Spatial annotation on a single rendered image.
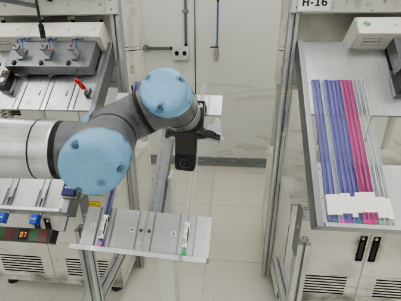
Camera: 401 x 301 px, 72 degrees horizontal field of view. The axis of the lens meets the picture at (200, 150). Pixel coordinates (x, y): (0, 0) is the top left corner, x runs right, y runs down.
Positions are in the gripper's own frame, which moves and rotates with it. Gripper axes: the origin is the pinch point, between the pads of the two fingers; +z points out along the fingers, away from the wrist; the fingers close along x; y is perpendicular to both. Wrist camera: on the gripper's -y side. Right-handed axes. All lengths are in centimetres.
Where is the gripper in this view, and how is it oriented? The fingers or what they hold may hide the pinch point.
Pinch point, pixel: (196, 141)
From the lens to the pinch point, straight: 76.1
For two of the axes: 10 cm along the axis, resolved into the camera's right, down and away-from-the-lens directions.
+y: 0.7, -9.9, 1.3
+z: 1.3, 1.4, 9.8
